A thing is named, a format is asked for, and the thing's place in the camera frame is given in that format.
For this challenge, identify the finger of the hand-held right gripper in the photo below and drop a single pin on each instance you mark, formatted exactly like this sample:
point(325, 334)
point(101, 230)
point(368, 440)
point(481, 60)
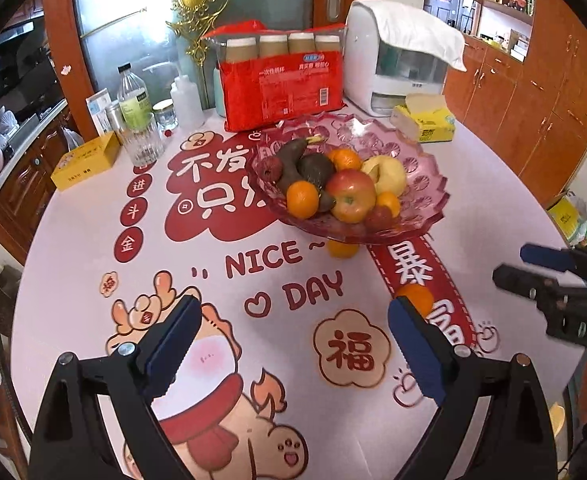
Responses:
point(543, 256)
point(523, 282)

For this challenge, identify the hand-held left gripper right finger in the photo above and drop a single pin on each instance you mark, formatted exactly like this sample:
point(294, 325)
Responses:
point(416, 347)

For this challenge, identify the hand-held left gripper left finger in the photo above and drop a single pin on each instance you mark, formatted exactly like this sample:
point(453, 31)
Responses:
point(171, 347)

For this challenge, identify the small tangerine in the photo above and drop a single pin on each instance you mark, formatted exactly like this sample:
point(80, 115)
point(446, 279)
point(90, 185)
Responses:
point(347, 159)
point(388, 204)
point(418, 297)
point(343, 250)

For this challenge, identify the pink glass fruit bowl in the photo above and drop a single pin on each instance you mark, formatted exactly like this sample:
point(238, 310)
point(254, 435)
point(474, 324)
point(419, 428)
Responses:
point(413, 210)

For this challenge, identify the large orange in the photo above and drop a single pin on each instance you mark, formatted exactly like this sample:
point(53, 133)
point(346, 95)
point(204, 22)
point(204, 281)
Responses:
point(302, 200)

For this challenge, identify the small red fruit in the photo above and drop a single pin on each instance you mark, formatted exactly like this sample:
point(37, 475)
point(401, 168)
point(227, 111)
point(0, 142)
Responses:
point(272, 167)
point(378, 217)

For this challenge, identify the red apple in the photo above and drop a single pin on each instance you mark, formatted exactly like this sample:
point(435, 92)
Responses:
point(353, 195)

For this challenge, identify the small dark avocado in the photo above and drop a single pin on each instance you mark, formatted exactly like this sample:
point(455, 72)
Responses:
point(326, 202)

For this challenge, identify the yellow apple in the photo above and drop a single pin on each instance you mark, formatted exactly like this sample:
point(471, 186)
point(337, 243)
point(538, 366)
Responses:
point(391, 175)

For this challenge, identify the yellow tissue pack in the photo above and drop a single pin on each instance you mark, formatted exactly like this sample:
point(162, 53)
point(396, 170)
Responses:
point(426, 122)

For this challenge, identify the yellow cardboard box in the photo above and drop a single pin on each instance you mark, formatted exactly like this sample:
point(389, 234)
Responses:
point(85, 162)

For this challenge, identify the clear drinking glass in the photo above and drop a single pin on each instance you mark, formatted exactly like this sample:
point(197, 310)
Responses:
point(147, 142)

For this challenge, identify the overripe dark banana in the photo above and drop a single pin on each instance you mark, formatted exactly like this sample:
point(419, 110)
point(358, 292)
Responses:
point(288, 165)

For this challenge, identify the white plastic bag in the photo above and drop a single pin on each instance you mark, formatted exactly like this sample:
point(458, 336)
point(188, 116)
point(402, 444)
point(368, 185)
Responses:
point(72, 141)

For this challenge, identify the wooden kitchen counter cabinet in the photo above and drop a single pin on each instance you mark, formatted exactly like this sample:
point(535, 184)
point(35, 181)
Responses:
point(28, 165)

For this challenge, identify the metal tin can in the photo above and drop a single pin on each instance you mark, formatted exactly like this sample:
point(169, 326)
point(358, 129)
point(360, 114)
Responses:
point(115, 122)

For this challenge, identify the small glass jar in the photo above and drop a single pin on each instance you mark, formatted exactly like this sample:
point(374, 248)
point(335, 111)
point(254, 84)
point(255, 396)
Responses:
point(165, 115)

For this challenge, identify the white squeeze bottle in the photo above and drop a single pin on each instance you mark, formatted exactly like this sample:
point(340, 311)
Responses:
point(186, 105)

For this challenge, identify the white card box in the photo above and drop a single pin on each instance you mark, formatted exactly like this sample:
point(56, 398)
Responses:
point(98, 110)

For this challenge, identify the glass bottle with green label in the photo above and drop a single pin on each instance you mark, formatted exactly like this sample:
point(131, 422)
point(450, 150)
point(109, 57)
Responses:
point(134, 100)

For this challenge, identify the teal bottle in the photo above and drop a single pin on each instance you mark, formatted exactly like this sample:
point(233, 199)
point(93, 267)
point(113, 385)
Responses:
point(219, 95)

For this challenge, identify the white towel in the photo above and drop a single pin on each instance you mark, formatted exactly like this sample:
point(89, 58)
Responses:
point(418, 30)

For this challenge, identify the dark wooden entrance door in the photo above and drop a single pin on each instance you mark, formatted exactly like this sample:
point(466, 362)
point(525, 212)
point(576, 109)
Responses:
point(446, 10)

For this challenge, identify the white countertop appliance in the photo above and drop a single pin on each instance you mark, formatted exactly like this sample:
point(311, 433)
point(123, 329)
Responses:
point(363, 60)

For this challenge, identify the red disposable cup pack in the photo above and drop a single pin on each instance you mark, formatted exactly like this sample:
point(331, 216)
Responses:
point(278, 85)

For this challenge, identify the black range hood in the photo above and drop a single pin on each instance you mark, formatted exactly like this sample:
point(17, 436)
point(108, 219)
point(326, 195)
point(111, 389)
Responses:
point(8, 70)

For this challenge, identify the frosted glass sliding door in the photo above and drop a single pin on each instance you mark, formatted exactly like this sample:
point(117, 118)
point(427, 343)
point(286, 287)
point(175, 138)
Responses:
point(123, 20)

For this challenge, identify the wooden wall cabinet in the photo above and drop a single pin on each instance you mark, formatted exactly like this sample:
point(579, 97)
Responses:
point(548, 85)

